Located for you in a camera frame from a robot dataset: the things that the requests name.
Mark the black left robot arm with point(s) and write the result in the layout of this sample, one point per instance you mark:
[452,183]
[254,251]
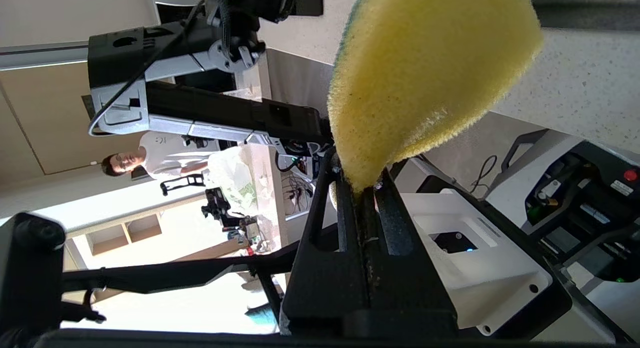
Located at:
[225,113]

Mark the yellow green sponge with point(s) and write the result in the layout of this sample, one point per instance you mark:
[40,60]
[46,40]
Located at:
[425,78]

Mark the person in white shirt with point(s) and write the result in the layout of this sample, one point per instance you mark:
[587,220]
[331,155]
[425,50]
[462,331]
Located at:
[165,153]

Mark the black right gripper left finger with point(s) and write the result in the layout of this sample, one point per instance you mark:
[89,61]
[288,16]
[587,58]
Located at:
[325,288]

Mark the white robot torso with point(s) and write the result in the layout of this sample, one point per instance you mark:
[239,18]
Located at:
[480,268]

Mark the beige open shelf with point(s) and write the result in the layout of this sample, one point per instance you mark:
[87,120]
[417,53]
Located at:
[125,230]

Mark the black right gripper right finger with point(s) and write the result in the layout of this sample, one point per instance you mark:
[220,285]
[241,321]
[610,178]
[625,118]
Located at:
[410,298]

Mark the white black robot base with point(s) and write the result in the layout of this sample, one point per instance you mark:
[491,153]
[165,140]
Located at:
[575,198]

